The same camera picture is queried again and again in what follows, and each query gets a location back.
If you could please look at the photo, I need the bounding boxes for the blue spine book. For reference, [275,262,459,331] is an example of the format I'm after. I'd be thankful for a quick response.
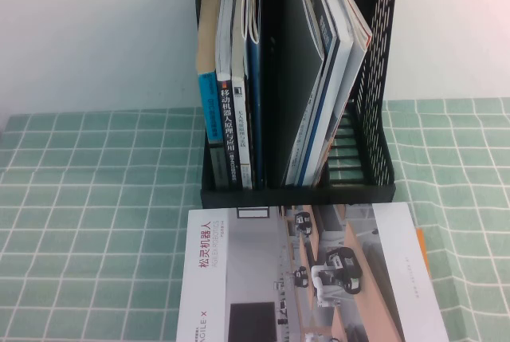
[196,0,226,191]

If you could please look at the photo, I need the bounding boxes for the black plastic book holder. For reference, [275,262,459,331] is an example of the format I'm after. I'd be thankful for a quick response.
[194,0,398,210]

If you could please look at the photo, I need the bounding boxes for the grey spine thin book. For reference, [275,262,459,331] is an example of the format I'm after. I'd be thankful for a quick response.
[231,0,254,191]

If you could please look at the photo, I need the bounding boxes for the black spine robotics book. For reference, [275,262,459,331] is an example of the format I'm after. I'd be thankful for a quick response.
[215,0,243,190]

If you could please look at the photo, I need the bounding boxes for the white glossy magazine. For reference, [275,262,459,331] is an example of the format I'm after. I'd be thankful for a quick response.
[310,0,370,183]

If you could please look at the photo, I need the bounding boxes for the grey white robot brochure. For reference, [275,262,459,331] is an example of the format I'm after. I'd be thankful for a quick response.
[175,202,451,342]

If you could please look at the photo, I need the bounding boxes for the dark blue thin book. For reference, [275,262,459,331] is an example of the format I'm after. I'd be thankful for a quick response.
[245,0,267,191]

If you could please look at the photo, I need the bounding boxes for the green checked tablecloth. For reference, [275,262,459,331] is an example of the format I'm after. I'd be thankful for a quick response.
[0,96,510,342]

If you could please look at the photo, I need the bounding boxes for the orange book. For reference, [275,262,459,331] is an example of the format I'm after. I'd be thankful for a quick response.
[414,226,434,279]

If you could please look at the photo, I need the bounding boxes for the white blue-edged magazine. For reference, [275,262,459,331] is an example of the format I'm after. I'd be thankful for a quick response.
[284,0,354,187]

